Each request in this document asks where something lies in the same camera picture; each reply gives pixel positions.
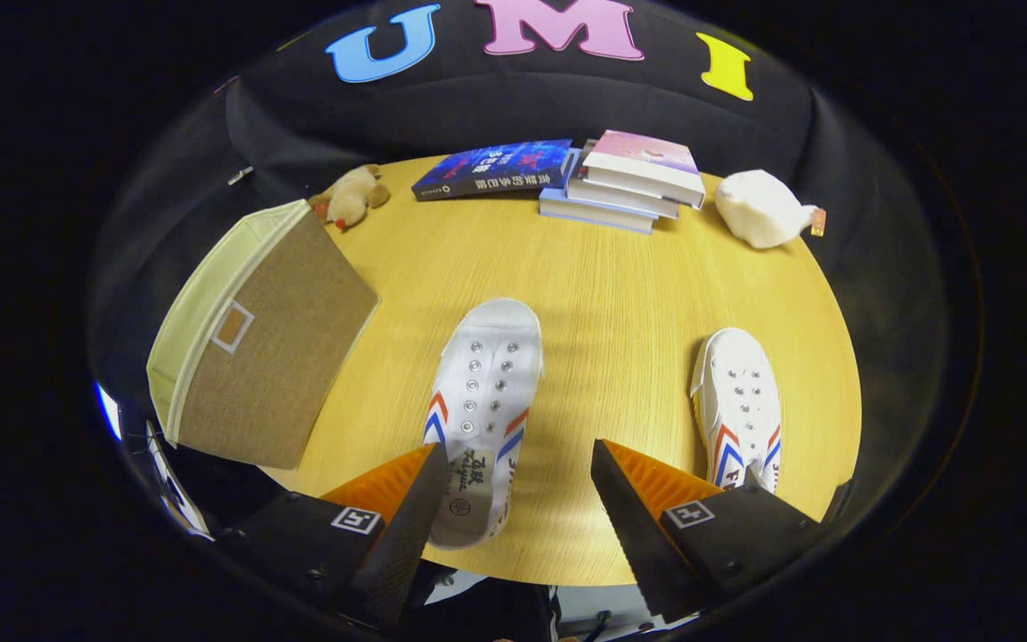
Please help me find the dark blue book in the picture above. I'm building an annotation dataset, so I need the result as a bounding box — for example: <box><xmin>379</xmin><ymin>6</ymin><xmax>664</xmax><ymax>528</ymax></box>
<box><xmin>411</xmin><ymin>138</ymin><xmax>575</xmax><ymax>202</ymax></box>

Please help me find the brown plush dog toy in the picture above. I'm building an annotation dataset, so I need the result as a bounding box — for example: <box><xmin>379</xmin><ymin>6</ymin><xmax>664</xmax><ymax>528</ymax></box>
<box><xmin>308</xmin><ymin>164</ymin><xmax>391</xmax><ymax>233</ymax></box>

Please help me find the brown fabric storage box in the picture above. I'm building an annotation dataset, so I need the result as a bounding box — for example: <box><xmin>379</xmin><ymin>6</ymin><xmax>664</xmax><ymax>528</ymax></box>
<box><xmin>146</xmin><ymin>199</ymin><xmax>382</xmax><ymax>471</ymax></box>

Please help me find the white canvas shoe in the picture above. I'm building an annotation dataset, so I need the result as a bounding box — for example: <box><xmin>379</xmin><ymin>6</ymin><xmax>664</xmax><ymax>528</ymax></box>
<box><xmin>689</xmin><ymin>327</ymin><xmax>783</xmax><ymax>494</ymax></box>
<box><xmin>423</xmin><ymin>298</ymin><xmax>545</xmax><ymax>550</ymax></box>

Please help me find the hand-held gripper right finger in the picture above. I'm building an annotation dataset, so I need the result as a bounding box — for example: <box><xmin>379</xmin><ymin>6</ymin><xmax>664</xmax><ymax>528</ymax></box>
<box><xmin>589</xmin><ymin>438</ymin><xmax>835</xmax><ymax>627</ymax></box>

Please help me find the light blue book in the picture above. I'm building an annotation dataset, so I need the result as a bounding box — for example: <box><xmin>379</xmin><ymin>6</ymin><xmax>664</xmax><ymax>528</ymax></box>
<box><xmin>538</xmin><ymin>147</ymin><xmax>657</xmax><ymax>235</ymax></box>

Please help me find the white plush toy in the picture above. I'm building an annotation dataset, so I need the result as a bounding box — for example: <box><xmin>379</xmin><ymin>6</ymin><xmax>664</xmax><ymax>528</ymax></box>
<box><xmin>714</xmin><ymin>169</ymin><xmax>828</xmax><ymax>250</ymax></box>

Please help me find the white cover book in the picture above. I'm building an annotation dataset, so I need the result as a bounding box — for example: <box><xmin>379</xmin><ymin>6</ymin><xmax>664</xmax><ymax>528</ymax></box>
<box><xmin>565</xmin><ymin>174</ymin><xmax>682</xmax><ymax>220</ymax></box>

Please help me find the black backdrop cloth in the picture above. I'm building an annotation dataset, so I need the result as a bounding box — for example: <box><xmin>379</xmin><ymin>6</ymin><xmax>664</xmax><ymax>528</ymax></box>
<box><xmin>86</xmin><ymin>0</ymin><xmax>982</xmax><ymax>536</ymax></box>

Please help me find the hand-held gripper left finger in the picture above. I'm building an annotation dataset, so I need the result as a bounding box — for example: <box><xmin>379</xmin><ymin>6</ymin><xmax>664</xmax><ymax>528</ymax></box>
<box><xmin>213</xmin><ymin>442</ymin><xmax>452</xmax><ymax>630</ymax></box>

